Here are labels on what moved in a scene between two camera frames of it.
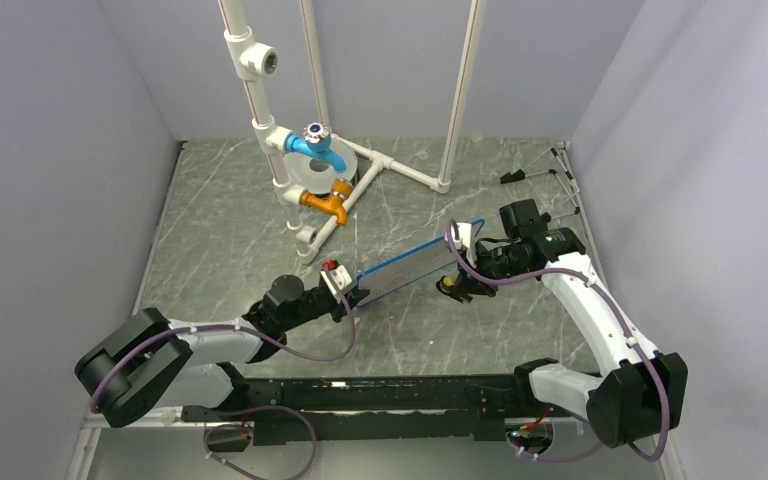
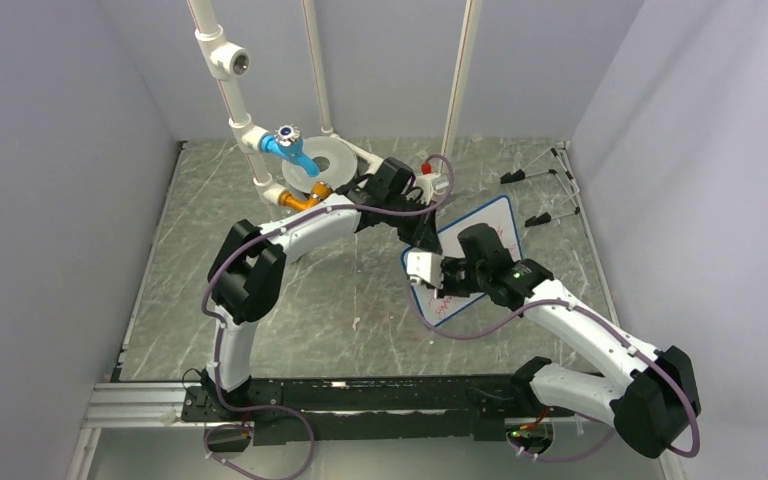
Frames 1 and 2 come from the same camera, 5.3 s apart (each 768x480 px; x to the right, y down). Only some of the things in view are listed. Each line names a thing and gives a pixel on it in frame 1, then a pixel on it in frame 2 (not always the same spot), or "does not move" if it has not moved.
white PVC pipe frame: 259,62 to 227,60
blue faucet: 315,142 to 286,141
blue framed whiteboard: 406,267 to 501,218
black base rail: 288,410 does not move
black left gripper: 354,296 to 426,228
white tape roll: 312,176 does not move
